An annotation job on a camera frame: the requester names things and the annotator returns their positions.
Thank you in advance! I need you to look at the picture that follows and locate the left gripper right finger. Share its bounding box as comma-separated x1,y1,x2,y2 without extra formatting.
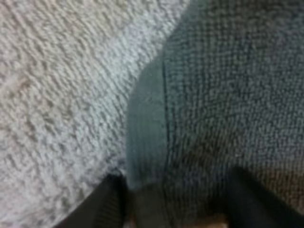
225,166,304,228

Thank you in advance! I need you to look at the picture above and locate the dark grey-green towel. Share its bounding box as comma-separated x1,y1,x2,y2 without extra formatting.
125,0,304,228

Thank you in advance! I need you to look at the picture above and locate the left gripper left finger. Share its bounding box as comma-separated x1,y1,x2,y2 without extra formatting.
54,173,127,228

